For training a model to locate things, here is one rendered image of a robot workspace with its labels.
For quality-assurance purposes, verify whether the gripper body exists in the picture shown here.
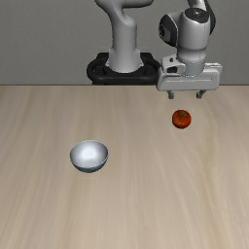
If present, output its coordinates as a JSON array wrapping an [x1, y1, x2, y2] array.
[[156, 53, 224, 92]]

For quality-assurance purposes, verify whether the red tomato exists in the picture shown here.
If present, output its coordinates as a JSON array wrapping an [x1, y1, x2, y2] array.
[[171, 109, 193, 130]]

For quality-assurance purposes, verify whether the grey-blue bowl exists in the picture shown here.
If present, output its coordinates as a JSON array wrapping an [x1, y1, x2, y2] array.
[[69, 139, 110, 174]]

